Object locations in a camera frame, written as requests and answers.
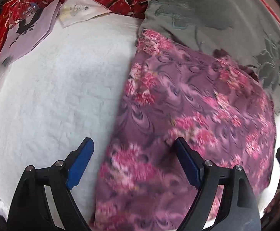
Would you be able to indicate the clear plastic packet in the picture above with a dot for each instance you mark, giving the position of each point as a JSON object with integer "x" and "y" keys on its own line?
{"x": 76, "y": 11}

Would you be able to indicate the white quilted mattress cover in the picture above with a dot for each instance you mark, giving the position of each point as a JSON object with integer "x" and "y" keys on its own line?
{"x": 68, "y": 88}

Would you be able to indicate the grey floral pillow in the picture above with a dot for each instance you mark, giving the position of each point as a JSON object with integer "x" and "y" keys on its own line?
{"x": 245, "y": 29}

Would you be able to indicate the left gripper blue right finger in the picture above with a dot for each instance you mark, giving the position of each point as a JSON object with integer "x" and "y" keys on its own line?
{"x": 238, "y": 207}

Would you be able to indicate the purple floral blouse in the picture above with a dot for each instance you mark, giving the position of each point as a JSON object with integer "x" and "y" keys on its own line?
{"x": 172, "y": 91}

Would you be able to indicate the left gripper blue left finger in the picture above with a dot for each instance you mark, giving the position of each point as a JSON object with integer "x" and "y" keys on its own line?
{"x": 29, "y": 209}

